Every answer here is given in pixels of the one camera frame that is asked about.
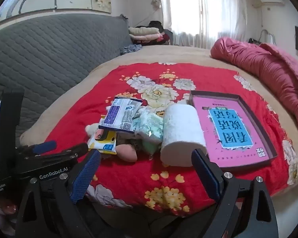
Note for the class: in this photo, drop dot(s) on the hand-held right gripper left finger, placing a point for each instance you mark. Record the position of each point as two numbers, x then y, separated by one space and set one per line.
85 178

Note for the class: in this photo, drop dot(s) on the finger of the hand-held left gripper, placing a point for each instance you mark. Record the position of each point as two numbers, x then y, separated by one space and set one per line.
48 144
78 148

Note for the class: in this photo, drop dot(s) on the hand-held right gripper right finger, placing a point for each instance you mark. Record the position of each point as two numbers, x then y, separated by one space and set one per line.
206 176

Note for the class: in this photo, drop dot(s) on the yellow packet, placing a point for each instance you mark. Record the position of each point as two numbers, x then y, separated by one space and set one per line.
104 143

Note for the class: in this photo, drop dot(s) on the pink box lid tray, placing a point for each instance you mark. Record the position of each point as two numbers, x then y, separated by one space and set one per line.
238 165

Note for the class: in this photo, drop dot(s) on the pink makeup sponge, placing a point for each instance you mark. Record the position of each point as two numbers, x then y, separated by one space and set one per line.
126 153

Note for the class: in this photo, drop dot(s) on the white toilet paper roll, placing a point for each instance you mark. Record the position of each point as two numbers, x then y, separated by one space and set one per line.
181 133

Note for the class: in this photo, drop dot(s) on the blue and white packet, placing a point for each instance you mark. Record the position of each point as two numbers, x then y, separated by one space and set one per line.
116 114

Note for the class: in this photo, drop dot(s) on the green sponge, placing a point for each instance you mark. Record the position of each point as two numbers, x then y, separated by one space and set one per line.
149 147

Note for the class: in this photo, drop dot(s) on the green tissue pack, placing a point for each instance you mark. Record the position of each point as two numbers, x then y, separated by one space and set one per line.
149 126

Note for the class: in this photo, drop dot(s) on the person's left hand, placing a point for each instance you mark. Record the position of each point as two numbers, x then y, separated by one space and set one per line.
6 208

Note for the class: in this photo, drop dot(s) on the cream teddy bear purple dress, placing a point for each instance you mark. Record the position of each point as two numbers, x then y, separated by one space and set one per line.
90 130

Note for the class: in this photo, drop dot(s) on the red floral blanket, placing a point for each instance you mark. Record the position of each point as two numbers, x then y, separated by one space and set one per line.
129 176

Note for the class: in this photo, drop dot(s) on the pink book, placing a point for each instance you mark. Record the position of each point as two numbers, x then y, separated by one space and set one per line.
228 129

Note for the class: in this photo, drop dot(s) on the grey quilted headboard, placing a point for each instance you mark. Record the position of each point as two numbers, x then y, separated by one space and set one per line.
52 49

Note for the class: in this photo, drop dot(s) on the blue patterned cloth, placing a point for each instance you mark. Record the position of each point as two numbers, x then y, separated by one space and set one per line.
130 49

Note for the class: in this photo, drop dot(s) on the pink quilt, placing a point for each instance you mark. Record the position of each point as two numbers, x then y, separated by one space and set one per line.
270 74

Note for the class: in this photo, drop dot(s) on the beige bed sheet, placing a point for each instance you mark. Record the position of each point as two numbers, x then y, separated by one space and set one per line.
164 54

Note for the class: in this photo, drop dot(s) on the stack of folded clothes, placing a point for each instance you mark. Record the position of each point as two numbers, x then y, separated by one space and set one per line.
144 34

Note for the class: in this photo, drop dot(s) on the dark red clothes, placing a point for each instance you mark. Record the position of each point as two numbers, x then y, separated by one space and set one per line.
166 37

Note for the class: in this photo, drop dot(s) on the black bag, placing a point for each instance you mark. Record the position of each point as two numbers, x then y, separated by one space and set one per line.
156 24

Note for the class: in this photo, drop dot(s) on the white sheer curtain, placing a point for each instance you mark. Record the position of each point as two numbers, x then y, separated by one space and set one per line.
213 10

